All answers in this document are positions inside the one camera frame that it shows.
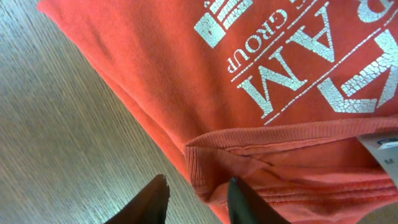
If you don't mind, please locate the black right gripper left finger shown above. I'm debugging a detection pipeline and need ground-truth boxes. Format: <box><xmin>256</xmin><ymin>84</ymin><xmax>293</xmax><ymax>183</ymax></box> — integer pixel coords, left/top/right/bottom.
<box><xmin>105</xmin><ymin>174</ymin><xmax>170</xmax><ymax>224</ymax></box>

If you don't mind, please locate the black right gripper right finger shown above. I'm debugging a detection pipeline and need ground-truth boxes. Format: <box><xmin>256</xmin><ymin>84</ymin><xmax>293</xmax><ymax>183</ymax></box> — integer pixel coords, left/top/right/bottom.
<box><xmin>228</xmin><ymin>177</ymin><xmax>290</xmax><ymax>224</ymax></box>

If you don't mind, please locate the orange soccer t-shirt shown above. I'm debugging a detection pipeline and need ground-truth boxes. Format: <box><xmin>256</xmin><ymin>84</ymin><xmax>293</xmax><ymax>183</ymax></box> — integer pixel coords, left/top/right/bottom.
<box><xmin>38</xmin><ymin>0</ymin><xmax>397</xmax><ymax>223</ymax></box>

